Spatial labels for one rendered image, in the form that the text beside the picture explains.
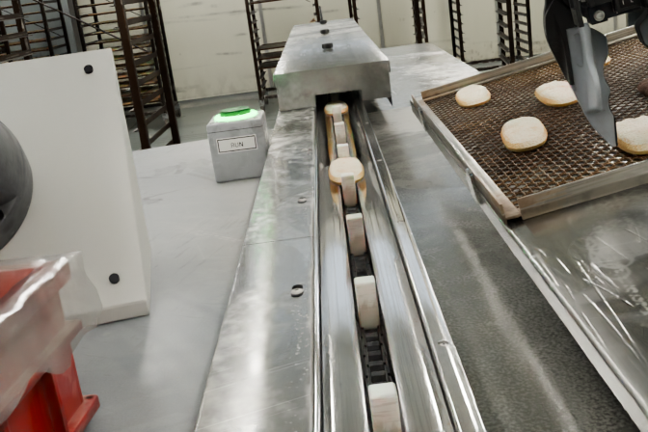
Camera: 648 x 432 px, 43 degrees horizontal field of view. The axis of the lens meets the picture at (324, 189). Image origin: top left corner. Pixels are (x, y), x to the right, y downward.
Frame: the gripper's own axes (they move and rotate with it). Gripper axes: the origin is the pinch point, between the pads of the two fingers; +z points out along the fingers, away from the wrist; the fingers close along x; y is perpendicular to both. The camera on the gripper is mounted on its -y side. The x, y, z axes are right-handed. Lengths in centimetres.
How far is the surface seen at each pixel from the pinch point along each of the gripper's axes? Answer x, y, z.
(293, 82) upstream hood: -37, -61, -2
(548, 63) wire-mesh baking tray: -1.9, -41.2, 1.7
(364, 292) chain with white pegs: -20.3, 14.3, 2.6
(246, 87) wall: -223, -695, 62
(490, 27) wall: 12, -732, 78
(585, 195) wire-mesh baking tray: -5.6, 8.8, 1.7
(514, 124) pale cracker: -8.3, -11.3, 0.8
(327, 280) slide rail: -23.9, 8.2, 3.5
